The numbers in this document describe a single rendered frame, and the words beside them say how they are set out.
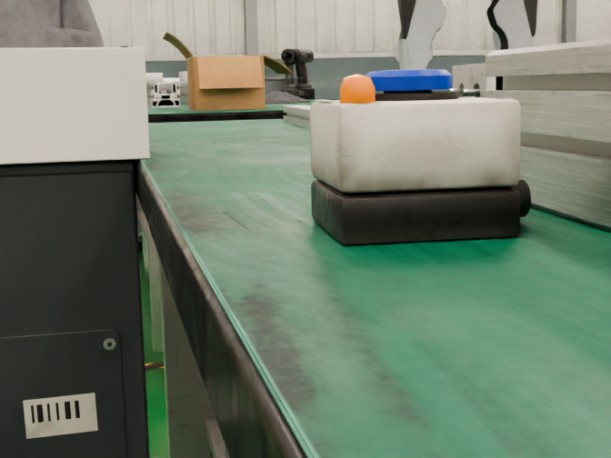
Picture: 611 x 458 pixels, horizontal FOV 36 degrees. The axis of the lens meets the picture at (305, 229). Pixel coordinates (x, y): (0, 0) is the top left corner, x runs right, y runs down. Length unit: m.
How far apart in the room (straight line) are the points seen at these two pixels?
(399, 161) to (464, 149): 0.03
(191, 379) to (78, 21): 0.98
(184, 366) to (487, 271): 1.49
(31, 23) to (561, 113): 0.61
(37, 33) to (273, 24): 10.76
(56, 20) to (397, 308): 0.73
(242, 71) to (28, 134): 1.75
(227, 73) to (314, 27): 9.18
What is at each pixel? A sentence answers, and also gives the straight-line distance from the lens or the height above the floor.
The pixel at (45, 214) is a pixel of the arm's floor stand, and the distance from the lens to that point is 0.94.
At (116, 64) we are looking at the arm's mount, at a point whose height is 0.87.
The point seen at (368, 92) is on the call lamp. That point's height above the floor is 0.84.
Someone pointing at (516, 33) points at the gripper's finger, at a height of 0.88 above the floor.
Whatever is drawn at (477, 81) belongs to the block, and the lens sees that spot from 1.59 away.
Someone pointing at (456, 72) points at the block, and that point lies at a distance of 1.74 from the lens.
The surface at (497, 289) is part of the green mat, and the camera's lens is 0.31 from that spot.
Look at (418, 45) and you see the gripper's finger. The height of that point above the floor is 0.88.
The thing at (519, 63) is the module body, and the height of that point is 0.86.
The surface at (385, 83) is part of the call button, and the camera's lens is 0.42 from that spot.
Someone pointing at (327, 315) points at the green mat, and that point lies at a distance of 0.28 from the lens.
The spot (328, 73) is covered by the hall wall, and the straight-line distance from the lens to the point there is 11.77.
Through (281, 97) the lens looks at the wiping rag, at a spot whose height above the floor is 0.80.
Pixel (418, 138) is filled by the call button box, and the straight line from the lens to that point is 0.39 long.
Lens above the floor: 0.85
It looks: 9 degrees down
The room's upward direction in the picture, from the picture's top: 1 degrees counter-clockwise
